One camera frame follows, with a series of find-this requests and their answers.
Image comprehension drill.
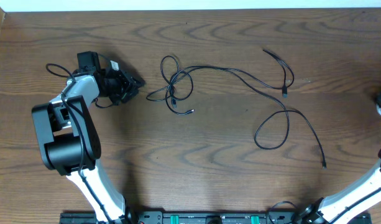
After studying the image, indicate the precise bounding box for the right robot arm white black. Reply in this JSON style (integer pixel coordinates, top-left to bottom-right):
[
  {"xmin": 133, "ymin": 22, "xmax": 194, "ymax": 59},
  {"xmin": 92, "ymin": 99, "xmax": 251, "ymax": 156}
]
[{"xmin": 294, "ymin": 149, "xmax": 381, "ymax": 224}]

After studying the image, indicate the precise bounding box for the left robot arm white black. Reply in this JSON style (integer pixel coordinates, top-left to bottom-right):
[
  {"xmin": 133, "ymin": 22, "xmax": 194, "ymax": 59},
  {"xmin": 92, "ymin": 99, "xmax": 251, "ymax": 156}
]
[{"xmin": 32, "ymin": 51, "xmax": 145, "ymax": 223}]

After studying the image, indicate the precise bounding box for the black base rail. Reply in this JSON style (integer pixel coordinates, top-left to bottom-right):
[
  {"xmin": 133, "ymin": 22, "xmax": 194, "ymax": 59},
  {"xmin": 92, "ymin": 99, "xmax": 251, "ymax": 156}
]
[{"xmin": 59, "ymin": 212, "xmax": 372, "ymax": 224}]

